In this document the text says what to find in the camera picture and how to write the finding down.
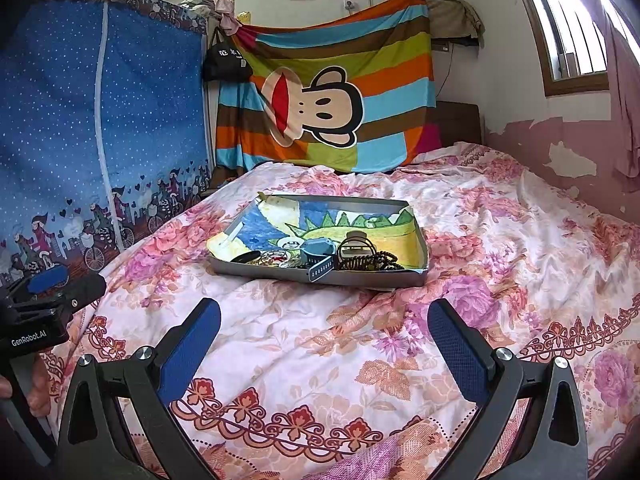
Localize person's left hand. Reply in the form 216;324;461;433
0;355;52;418

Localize striped monkey printed blanket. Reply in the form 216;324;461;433
216;0;439;174

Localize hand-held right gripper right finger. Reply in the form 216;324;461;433
426;299;591;480

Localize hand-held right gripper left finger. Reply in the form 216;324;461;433
52;297;222;480

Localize blue dotted fabric wardrobe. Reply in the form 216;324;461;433
0;0;214;287

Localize beige hair claw clip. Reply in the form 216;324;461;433
339;230;379;261

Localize black hanging bag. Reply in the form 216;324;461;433
201;27;254;82

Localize wooden framed window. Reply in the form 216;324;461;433
505;0;615;97

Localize light blue smartwatch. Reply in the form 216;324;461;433
297;239;335;284

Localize dark brown bead necklace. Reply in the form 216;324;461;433
340;252;407;272

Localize beige hanging cloth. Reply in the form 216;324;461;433
427;0;485;49

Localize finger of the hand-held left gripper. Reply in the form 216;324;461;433
26;265;70;294
47;274;108;312

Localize grey shallow tray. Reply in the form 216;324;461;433
206;192;430;289

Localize dark brown headboard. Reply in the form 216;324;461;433
436;101;482;151

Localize pink curtain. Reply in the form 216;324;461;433
590;0;640;179

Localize pink floral bedsheet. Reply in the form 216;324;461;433
30;141;640;480

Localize pink hanging cloth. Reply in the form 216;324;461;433
215;0;242;36

